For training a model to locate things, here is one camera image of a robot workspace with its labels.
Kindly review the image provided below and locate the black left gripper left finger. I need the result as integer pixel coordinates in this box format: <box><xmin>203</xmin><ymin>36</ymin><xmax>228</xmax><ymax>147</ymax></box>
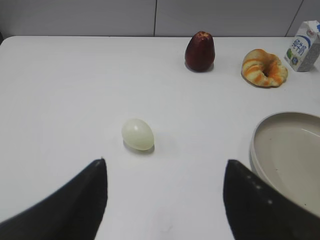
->
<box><xmin>0</xmin><ymin>158</ymin><xmax>108</xmax><ymax>240</ymax></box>

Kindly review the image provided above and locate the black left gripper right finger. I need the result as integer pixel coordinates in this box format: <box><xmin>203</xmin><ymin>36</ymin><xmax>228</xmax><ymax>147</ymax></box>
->
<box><xmin>223</xmin><ymin>159</ymin><xmax>320</xmax><ymax>240</ymax></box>

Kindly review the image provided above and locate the beige round plate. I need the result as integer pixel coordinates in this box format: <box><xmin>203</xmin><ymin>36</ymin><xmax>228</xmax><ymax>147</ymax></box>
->
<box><xmin>249</xmin><ymin>111</ymin><xmax>320</xmax><ymax>216</ymax></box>

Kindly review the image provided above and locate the white egg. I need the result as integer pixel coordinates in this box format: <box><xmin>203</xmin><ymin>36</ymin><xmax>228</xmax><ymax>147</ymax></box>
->
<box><xmin>121</xmin><ymin>118</ymin><xmax>155</xmax><ymax>151</ymax></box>

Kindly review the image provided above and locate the white blue milk carton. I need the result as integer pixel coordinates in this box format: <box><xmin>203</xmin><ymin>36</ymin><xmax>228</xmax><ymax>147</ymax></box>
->
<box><xmin>284</xmin><ymin>20</ymin><xmax>320</xmax><ymax>72</ymax></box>

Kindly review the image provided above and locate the dark red wax apple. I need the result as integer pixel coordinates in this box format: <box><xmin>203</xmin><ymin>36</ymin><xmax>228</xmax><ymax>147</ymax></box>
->
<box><xmin>184</xmin><ymin>31</ymin><xmax>216</xmax><ymax>72</ymax></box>

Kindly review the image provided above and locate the orange striped bread ring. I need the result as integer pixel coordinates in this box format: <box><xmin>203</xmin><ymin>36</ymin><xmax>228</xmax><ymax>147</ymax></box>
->
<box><xmin>241</xmin><ymin>48</ymin><xmax>289</xmax><ymax>88</ymax></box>

